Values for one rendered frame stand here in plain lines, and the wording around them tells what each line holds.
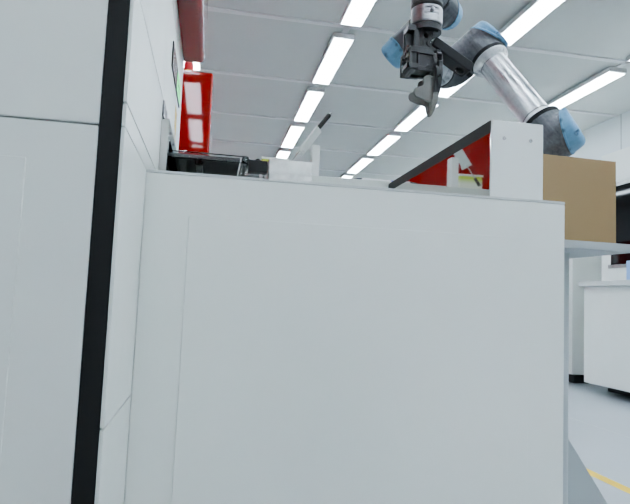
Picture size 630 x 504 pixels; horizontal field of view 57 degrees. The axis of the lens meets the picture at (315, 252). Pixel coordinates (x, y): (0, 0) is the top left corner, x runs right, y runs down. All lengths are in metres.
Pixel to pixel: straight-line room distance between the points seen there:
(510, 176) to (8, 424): 0.78
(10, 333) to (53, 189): 0.14
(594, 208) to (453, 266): 0.78
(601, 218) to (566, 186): 0.12
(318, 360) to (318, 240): 0.17
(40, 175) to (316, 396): 0.45
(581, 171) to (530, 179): 0.58
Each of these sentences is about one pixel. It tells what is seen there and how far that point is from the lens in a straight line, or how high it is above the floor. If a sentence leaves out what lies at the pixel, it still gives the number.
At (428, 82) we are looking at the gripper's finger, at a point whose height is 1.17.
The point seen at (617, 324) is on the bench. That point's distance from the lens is 4.97.
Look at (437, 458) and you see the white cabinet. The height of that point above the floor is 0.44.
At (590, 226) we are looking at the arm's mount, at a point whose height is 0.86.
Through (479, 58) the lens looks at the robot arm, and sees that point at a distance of 1.89.
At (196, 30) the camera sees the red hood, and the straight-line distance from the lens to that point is 1.35.
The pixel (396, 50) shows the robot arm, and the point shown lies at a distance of 1.59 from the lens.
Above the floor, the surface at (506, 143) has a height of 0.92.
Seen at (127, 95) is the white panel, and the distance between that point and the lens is 0.64.
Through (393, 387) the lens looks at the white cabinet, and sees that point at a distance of 0.85.
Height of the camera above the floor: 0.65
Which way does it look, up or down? 5 degrees up
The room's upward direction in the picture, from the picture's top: 2 degrees clockwise
